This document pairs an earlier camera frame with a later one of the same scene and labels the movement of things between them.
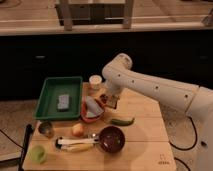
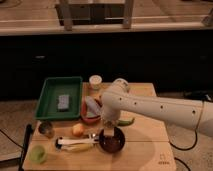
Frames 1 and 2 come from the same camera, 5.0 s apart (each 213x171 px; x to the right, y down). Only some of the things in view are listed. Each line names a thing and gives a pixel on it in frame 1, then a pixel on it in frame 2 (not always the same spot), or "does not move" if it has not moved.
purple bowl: (111, 139) does not move
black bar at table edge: (28, 133) does not move
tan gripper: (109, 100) → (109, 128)
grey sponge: (63, 101) does not move
